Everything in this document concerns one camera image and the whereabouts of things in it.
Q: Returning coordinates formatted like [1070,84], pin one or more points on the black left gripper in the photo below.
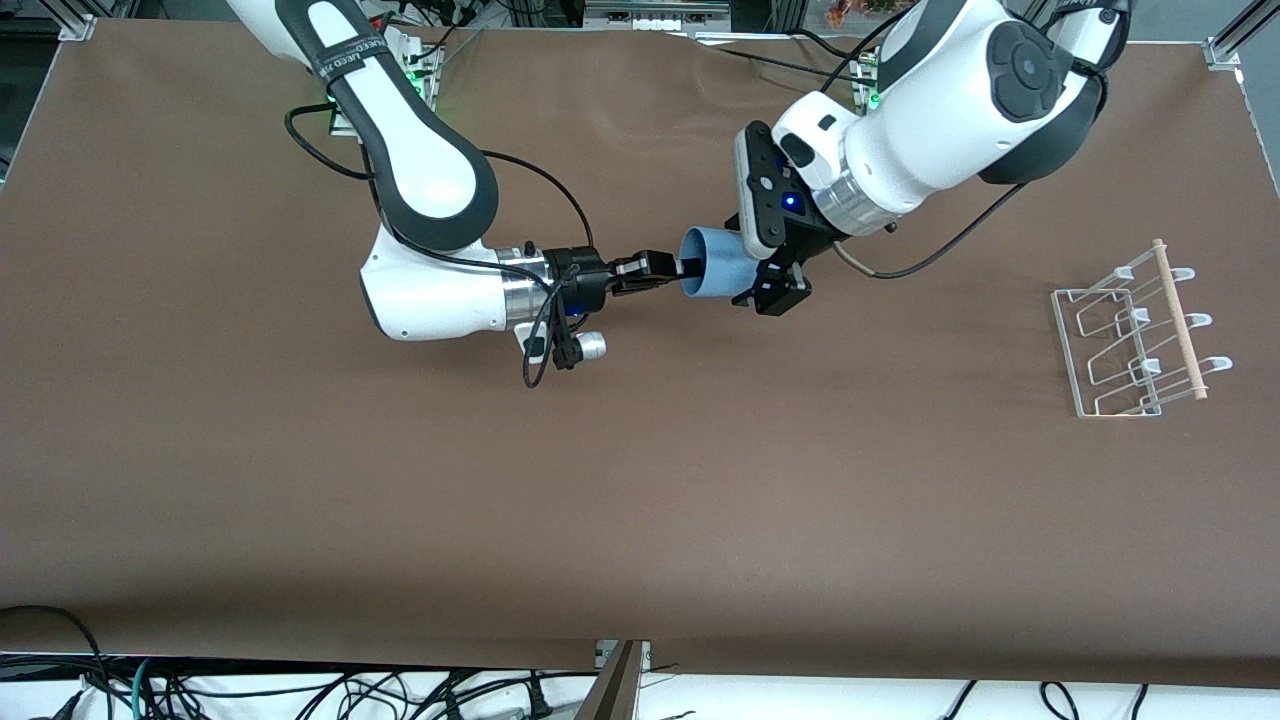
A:
[808,243]

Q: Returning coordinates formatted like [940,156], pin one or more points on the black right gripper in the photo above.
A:
[583,277]

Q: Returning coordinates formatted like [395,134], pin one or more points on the blue plastic cup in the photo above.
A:
[720,265]

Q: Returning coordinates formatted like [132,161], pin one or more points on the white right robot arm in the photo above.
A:
[420,170]

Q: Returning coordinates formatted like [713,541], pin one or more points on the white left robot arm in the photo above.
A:
[950,110]

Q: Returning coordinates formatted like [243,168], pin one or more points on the brown table cloth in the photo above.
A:
[640,450]

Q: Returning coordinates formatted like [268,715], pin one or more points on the grey power strip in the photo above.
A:
[655,15]

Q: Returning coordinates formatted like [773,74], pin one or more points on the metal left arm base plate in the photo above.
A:
[865,75]

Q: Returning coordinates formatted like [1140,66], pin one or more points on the aluminium frame profile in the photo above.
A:
[1235,40]
[75,20]

